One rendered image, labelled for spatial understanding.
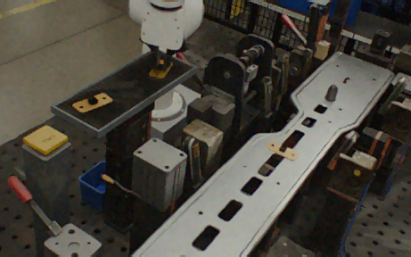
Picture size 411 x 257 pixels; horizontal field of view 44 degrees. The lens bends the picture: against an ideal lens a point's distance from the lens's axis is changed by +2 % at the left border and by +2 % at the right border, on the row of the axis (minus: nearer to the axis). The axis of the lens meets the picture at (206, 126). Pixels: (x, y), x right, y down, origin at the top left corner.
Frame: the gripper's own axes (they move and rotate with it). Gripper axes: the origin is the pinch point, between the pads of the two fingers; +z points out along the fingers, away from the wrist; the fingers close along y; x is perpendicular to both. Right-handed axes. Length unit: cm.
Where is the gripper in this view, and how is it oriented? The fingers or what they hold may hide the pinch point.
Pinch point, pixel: (161, 61)
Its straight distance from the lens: 127.7
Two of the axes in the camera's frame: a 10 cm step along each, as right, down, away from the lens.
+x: 2.6, -5.5, 7.9
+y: 9.6, 2.5, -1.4
